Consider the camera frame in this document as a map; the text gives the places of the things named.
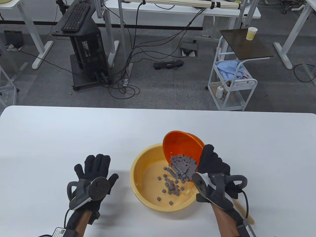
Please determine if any person's left forearm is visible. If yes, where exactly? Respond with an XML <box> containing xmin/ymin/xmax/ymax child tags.
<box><xmin>74</xmin><ymin>211</ymin><xmax>93</xmax><ymax>237</ymax></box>

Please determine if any long white desk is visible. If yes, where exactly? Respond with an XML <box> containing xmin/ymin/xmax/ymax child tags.
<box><xmin>93</xmin><ymin>0</ymin><xmax>261</xmax><ymax>67</ymax></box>

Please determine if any black power strip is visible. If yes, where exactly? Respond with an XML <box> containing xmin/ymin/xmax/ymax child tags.
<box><xmin>153</xmin><ymin>59</ymin><xmax>185</xmax><ymax>70</ymax></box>

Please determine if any office chair base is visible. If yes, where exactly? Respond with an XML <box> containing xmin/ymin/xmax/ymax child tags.
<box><xmin>280</xmin><ymin>0</ymin><xmax>305</xmax><ymax>14</ymax></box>

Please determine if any bundle of black cables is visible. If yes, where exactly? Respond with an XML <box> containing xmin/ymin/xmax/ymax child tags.
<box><xmin>108</xmin><ymin>0</ymin><xmax>208</xmax><ymax>99</ymax></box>

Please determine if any orange plastic bowl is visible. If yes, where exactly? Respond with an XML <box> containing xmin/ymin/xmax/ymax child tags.
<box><xmin>162</xmin><ymin>131</ymin><xmax>206</xmax><ymax>177</ymax></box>

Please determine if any wire whisk with wooden handle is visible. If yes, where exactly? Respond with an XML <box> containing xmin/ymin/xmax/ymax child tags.
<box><xmin>233</xmin><ymin>199</ymin><xmax>255</xmax><ymax>224</ymax></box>

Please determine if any blue cloth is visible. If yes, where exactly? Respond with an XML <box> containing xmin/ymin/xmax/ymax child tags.
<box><xmin>217</xmin><ymin>60</ymin><xmax>245</xmax><ymax>80</ymax></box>

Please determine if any black box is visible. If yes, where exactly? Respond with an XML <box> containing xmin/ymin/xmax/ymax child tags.
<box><xmin>4</xmin><ymin>30</ymin><xmax>24</xmax><ymax>48</ymax></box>

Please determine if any black wrist camera unit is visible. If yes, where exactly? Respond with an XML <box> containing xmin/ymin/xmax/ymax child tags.
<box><xmin>237</xmin><ymin>218</ymin><xmax>257</xmax><ymax>237</ymax></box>

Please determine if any grey hand controller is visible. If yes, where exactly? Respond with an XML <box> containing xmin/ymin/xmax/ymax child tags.
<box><xmin>67</xmin><ymin>177</ymin><xmax>110</xmax><ymax>211</ymax></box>
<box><xmin>192</xmin><ymin>172</ymin><xmax>248</xmax><ymax>210</ymax></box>

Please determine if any black keyboard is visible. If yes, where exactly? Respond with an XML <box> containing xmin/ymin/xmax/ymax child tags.
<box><xmin>61</xmin><ymin>3</ymin><xmax>91</xmax><ymax>32</ymax></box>

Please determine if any person's right hand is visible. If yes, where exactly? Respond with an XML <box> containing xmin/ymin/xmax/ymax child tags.
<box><xmin>196</xmin><ymin>144</ymin><xmax>243</xmax><ymax>210</ymax></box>

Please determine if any person's left hand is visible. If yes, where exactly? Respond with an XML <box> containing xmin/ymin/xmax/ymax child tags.
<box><xmin>72</xmin><ymin>154</ymin><xmax>119</xmax><ymax>225</ymax></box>

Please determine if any rolled beige mat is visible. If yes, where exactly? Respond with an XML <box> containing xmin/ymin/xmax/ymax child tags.
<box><xmin>123</xmin><ymin>0</ymin><xmax>241</xmax><ymax>10</ymax></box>

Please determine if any yellow paper cup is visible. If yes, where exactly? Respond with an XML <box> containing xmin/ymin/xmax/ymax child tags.
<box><xmin>246</xmin><ymin>27</ymin><xmax>258</xmax><ymax>40</ymax></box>

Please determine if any pile of grey toy blocks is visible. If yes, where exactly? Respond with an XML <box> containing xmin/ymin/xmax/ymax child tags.
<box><xmin>157</xmin><ymin>154</ymin><xmax>198</xmax><ymax>206</ymax></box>

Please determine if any dark brown side table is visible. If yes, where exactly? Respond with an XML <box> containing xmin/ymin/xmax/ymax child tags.
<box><xmin>220</xmin><ymin>28</ymin><xmax>274</xmax><ymax>60</ymax></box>

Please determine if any black computer cart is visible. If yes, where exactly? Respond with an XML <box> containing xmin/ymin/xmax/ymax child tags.
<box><xmin>51</xmin><ymin>0</ymin><xmax>111</xmax><ymax>91</ymax></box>

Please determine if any floor socket box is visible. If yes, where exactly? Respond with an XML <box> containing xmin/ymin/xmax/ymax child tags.
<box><xmin>179</xmin><ymin>41</ymin><xmax>199</xmax><ymax>57</ymax></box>

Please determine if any white utility cart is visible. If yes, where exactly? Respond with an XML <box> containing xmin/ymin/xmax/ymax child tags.
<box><xmin>205</xmin><ymin>36</ymin><xmax>258</xmax><ymax>111</ymax></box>

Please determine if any labelled wrist camera unit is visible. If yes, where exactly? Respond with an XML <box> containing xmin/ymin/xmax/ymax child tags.
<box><xmin>53</xmin><ymin>227</ymin><xmax>76</xmax><ymax>237</ymax></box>

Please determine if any yellow plastic basin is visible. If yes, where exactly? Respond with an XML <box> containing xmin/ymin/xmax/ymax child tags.
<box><xmin>130</xmin><ymin>144</ymin><xmax>201</xmax><ymax>213</ymax></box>

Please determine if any pink patterned cloth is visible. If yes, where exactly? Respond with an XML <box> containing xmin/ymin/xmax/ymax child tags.
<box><xmin>232</xmin><ymin>69</ymin><xmax>250</xmax><ymax>85</ymax></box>

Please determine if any person's right forearm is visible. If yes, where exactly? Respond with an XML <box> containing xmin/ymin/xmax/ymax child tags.
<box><xmin>212</xmin><ymin>205</ymin><xmax>238</xmax><ymax>237</ymax></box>

